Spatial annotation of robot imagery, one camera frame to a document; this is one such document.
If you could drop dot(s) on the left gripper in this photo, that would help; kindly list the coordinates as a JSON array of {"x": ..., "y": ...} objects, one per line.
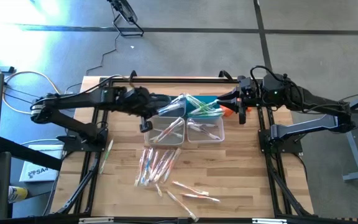
[{"x": 140, "y": 101}]

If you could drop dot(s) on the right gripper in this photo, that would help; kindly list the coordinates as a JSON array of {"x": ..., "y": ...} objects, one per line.
[{"x": 247, "y": 95}]

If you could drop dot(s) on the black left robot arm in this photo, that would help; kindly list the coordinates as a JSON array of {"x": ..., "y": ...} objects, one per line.
[{"x": 79, "y": 98}]

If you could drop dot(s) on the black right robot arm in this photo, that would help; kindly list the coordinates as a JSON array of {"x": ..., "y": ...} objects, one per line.
[{"x": 315, "y": 102}]

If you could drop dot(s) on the orange bin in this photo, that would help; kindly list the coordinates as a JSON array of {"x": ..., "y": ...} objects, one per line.
[{"x": 228, "y": 111}]

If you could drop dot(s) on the dark slate plastic bin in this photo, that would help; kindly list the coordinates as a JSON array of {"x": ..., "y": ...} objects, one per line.
[{"x": 155, "y": 113}]

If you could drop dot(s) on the teal plastic bin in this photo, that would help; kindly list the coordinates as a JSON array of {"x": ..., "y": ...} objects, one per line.
[{"x": 211, "y": 99}]

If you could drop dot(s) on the grey translucent plastic bin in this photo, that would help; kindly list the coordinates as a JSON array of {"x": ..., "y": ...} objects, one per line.
[{"x": 149, "y": 123}]

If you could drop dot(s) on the black table clamp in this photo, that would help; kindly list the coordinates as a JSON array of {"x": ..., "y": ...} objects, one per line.
[
  {"x": 225, "y": 75},
  {"x": 132, "y": 76}
]

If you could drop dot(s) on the clear plastic bin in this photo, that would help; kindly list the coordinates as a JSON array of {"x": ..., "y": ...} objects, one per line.
[{"x": 216, "y": 141}]

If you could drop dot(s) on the black floor fan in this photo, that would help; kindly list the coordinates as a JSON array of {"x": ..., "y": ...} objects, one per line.
[{"x": 126, "y": 11}]

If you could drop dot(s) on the white printed box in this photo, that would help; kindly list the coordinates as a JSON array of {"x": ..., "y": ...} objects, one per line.
[{"x": 39, "y": 169}]

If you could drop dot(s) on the black diagonal bar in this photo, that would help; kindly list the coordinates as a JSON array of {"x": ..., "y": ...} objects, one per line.
[{"x": 30, "y": 154}]

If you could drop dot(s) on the yellow can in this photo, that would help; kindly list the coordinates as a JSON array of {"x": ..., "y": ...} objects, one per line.
[{"x": 19, "y": 193}]

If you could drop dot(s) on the white bracket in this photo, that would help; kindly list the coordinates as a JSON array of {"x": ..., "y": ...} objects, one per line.
[
  {"x": 269, "y": 221},
  {"x": 95, "y": 221}
]

